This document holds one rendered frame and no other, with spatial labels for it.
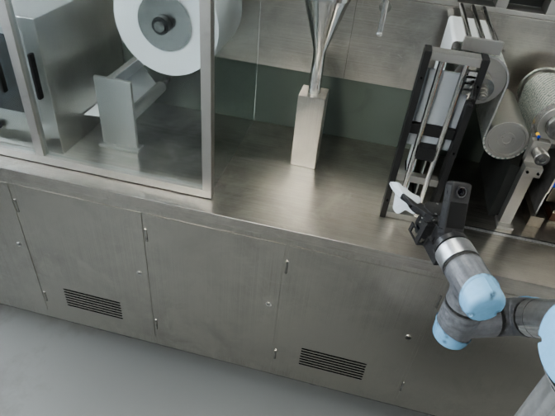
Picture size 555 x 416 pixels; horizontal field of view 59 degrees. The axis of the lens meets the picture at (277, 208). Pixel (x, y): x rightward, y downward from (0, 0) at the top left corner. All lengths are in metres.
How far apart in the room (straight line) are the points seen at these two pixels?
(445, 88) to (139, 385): 1.62
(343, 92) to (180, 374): 1.33
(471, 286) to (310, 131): 0.91
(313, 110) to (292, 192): 0.28
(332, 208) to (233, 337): 0.69
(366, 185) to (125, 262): 0.91
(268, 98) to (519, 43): 0.89
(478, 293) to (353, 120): 1.15
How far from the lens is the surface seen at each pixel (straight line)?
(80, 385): 2.25
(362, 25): 1.80
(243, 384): 2.18
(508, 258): 1.60
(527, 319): 1.02
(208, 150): 1.46
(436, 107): 1.43
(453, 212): 1.04
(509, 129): 1.59
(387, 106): 1.90
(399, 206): 1.11
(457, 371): 1.90
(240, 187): 1.62
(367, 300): 1.65
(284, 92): 1.93
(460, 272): 0.96
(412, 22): 1.79
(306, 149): 1.71
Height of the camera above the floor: 1.85
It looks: 38 degrees down
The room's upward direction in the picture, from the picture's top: 6 degrees clockwise
